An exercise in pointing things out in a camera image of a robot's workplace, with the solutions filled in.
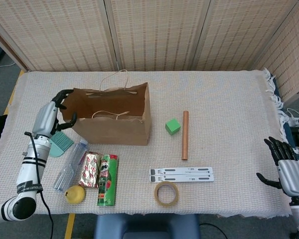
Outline clear plastic water bottle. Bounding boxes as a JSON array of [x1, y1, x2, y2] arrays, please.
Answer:
[[53, 138, 89, 192]]

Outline green Pringles can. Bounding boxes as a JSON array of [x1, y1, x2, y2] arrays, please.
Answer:
[[97, 153, 119, 207]]

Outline green cube block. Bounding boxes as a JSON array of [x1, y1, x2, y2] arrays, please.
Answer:
[[164, 118, 182, 136]]

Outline yellow lemon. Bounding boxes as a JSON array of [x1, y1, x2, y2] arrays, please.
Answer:
[[64, 184, 86, 205]]

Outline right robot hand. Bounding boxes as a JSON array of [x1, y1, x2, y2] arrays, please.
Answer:
[[256, 136, 299, 197]]

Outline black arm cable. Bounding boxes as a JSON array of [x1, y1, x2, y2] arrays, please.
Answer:
[[24, 131, 54, 239]]

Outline gold foil snack pack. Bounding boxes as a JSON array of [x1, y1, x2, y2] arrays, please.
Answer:
[[77, 151, 102, 189]]

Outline woven bamboo folding screen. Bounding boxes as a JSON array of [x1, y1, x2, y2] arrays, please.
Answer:
[[0, 0, 299, 103]]

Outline white folding laptop stand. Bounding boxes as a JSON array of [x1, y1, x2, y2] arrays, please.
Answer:
[[149, 166, 215, 183]]

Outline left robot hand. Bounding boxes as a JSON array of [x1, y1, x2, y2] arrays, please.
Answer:
[[31, 89, 78, 138]]

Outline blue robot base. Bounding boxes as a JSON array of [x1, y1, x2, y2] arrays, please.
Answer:
[[93, 213, 201, 239]]

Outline brown paper bag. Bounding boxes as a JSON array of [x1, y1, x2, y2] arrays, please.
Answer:
[[60, 69, 150, 146]]

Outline brown wooden rod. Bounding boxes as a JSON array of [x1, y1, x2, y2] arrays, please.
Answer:
[[181, 111, 190, 161]]

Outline beige woven tablecloth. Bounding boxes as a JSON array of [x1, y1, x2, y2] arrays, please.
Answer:
[[0, 68, 299, 220]]

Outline yellowish packing tape roll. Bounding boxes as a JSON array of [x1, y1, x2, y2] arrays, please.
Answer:
[[153, 181, 179, 207]]

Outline green plastic brush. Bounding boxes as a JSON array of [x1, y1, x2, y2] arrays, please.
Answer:
[[49, 131, 74, 158]]

